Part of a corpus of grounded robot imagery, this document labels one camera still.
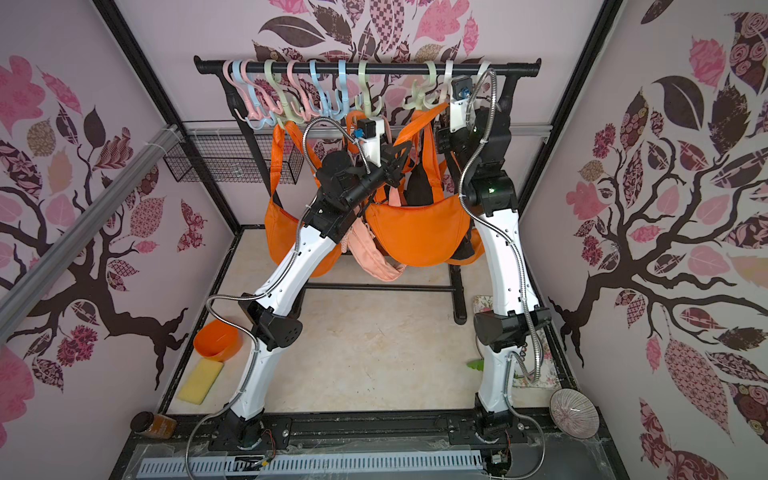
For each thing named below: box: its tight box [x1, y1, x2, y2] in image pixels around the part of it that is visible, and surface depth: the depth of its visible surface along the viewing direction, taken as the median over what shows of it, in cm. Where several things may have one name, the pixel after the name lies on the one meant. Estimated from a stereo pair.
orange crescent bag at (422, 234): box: [366, 102, 472, 267], surface depth 76 cm
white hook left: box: [439, 60, 453, 103], surface depth 55 cm
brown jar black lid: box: [130, 411, 177, 439], surface depth 70 cm
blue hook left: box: [232, 59, 276, 130], surface depth 63 cm
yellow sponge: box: [177, 358, 224, 405], surface depth 83 cm
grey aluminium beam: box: [0, 124, 182, 331], surface depth 63 cm
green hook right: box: [402, 61, 440, 109], surface depth 66 cm
